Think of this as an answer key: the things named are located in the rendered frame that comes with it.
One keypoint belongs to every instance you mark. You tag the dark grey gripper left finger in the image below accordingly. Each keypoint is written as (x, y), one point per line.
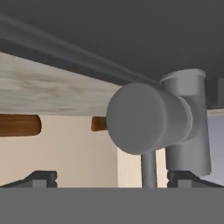
(40, 179)

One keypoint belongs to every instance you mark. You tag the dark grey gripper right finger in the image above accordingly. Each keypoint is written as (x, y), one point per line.
(183, 180)

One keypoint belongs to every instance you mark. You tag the dark grey sink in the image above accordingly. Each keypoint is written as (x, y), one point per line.
(122, 32)

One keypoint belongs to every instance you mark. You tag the cream cupboard door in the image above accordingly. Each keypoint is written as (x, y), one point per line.
(67, 157)
(129, 172)

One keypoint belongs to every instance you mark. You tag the grey metal tap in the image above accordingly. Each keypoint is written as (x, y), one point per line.
(140, 119)

